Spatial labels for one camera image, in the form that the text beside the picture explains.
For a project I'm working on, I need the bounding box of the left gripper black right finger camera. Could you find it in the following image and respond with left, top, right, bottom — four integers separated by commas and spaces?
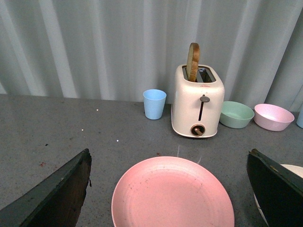
247, 149, 303, 227

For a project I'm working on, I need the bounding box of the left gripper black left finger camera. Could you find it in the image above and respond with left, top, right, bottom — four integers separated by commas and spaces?
0, 148, 92, 227

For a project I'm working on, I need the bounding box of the pink plastic plate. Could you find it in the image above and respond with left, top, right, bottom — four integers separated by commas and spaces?
111, 157, 235, 227

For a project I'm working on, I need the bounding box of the cream plastic plate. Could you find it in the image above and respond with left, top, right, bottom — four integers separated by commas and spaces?
254, 164, 303, 226

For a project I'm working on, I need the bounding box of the light blue bowl at edge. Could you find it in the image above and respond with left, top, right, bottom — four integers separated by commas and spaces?
296, 110, 303, 128

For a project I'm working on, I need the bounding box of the pink plastic bowl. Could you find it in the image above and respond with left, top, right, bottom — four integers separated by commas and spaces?
254, 104, 294, 131

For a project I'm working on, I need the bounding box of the green plastic bowl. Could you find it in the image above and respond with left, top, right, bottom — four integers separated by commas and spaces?
220, 101, 255, 129

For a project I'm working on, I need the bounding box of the cream two-slot toaster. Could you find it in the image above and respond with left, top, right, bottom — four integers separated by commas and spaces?
171, 65, 225, 138

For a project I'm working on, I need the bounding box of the light blue plastic cup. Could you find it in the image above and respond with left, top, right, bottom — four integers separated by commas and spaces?
143, 89, 167, 120

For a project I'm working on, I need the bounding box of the toast slice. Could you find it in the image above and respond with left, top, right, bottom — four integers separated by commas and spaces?
186, 43, 200, 82

